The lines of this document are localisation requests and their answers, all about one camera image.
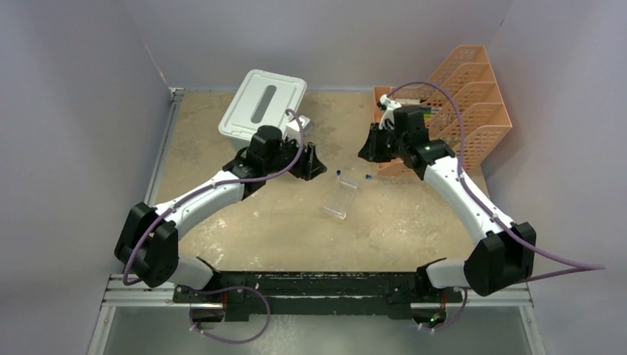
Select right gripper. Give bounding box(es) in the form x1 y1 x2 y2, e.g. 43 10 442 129
359 124 407 165

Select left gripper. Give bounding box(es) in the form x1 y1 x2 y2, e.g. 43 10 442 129
264 134 325 180

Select teal plastic bin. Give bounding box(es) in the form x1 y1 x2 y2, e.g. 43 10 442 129
228 135 253 152

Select white plastic bin lid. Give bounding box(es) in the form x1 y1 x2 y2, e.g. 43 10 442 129
218 70 307 138

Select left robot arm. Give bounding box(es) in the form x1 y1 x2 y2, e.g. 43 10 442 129
114 126 327 302

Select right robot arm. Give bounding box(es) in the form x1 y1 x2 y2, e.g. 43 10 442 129
358 104 536 301

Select clear acrylic tube rack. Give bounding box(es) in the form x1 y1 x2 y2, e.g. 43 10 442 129
322 172 359 220

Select markers in organizer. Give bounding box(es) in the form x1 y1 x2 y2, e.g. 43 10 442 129
424 106 441 121

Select orange plastic file organizer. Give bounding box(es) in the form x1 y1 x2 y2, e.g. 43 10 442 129
393 45 512 173

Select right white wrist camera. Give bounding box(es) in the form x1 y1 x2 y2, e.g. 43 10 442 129
377 95 402 130

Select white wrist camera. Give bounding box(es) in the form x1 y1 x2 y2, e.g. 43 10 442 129
377 95 402 130
283 115 315 145

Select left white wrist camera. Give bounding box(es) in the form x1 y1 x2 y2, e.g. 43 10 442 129
283 115 315 145

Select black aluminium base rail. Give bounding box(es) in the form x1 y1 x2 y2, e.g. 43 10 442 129
104 268 532 322

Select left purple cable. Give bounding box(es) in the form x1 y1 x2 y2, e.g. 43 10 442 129
122 108 271 344

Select purple cable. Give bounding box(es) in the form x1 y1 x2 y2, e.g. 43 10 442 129
122 108 271 344
387 81 606 334

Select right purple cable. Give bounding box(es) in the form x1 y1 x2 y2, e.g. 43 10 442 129
387 81 606 334

